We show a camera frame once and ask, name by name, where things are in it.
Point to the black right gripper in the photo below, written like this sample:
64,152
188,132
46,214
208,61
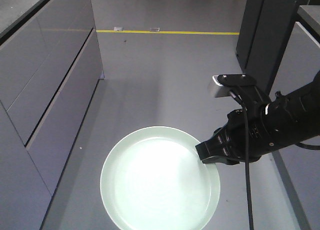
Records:
244,136

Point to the pale green round plate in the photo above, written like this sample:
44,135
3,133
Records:
153,178

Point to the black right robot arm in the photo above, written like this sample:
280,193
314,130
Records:
292,118

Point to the grey cabinet at right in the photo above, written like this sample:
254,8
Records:
301,60

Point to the dark grey tall cabinet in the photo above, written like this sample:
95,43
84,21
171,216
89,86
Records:
264,34

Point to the grey kitchen counter cabinet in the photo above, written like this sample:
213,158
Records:
50,65

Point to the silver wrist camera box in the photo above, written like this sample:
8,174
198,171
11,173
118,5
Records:
221,85

